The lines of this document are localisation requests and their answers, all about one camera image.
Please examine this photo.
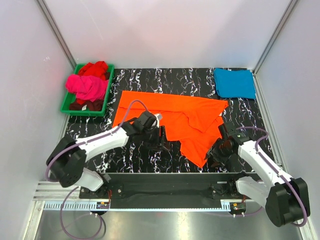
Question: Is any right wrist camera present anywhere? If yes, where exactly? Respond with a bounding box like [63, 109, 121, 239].
[218, 122, 250, 145]

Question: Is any left connector box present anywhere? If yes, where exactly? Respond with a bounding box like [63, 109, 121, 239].
[96, 201, 110, 210]

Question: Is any green plastic bin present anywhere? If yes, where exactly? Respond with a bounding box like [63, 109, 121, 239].
[60, 63, 115, 117]

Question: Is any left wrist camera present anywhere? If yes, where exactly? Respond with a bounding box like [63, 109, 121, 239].
[137, 111, 163, 130]

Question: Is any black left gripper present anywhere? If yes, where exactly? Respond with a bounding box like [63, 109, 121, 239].
[141, 125, 170, 152]

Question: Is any dark maroon t shirt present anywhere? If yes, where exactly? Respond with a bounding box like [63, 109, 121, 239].
[69, 99, 104, 112]

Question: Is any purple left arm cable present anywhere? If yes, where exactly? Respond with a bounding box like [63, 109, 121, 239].
[44, 99, 151, 238]

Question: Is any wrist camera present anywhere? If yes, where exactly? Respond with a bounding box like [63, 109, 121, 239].
[218, 122, 250, 145]
[137, 111, 163, 130]

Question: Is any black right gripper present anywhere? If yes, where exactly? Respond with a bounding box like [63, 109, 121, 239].
[204, 137, 234, 168]

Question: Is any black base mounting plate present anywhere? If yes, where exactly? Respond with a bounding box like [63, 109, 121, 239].
[79, 172, 243, 211]

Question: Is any connector box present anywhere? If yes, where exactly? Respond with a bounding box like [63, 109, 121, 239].
[230, 202, 247, 212]
[96, 201, 110, 210]

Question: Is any pink t shirt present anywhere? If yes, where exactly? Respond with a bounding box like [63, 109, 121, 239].
[65, 74, 109, 102]

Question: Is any folded blue t shirt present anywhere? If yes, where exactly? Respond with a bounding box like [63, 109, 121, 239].
[213, 68, 256, 99]

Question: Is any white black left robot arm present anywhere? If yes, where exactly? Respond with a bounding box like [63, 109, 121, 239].
[45, 122, 167, 198]

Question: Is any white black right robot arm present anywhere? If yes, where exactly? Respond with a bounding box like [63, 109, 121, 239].
[211, 137, 310, 227]

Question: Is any orange t shirt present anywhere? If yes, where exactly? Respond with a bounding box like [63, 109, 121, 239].
[113, 90, 229, 168]

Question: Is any aluminium frame rail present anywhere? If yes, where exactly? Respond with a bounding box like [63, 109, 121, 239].
[32, 181, 306, 201]

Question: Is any right connector box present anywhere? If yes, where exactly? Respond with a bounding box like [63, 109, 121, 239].
[230, 202, 247, 212]

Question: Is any red t shirt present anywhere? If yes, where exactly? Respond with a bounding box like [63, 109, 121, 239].
[77, 61, 109, 81]

